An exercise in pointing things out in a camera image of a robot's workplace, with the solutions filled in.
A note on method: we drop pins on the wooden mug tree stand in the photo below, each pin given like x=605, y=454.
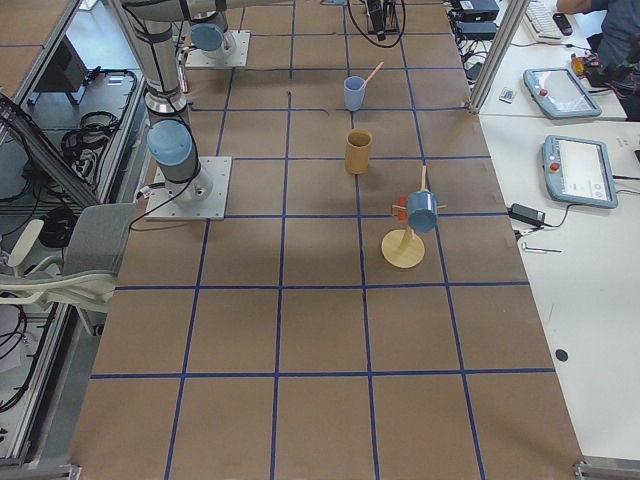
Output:
x=404, y=248

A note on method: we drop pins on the aluminium frame post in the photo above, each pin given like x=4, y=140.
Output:
x=512, y=17

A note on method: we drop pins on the blue mug on stand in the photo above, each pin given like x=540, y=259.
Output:
x=422, y=210

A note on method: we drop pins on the teach pendant far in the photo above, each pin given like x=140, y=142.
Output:
x=559, y=93

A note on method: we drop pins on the pink chopstick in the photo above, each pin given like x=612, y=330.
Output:
x=373, y=73

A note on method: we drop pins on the teach pendant near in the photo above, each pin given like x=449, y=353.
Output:
x=578, y=171

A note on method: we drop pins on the bamboo cylinder holder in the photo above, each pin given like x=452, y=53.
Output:
x=358, y=151

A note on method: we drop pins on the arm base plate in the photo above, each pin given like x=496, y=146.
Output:
x=215, y=49
x=204, y=198

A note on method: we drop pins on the small remote control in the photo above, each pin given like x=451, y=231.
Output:
x=507, y=95

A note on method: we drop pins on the teach pendant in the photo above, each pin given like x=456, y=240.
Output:
x=559, y=93
x=578, y=171

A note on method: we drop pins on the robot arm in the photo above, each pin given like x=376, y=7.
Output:
x=170, y=139

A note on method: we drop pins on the light blue plastic cup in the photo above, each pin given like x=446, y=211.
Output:
x=354, y=92

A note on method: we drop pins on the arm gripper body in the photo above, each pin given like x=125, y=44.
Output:
x=376, y=11

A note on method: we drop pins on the black power adapter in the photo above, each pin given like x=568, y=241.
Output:
x=527, y=215

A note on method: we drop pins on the grey office chair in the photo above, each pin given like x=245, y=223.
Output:
x=85, y=276

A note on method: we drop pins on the orange mug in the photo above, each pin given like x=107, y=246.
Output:
x=399, y=209

